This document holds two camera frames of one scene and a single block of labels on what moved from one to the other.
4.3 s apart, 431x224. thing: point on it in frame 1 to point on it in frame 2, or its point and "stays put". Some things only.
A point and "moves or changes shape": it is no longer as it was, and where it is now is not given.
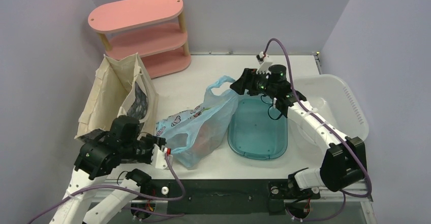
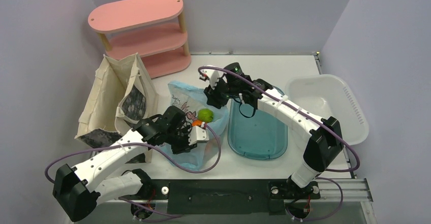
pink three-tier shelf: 152,27 stays put
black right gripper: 247,82 to 214,98
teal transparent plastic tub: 258,131 stays put
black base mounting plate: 225,197 stays put
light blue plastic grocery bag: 192,135 moves or changes shape
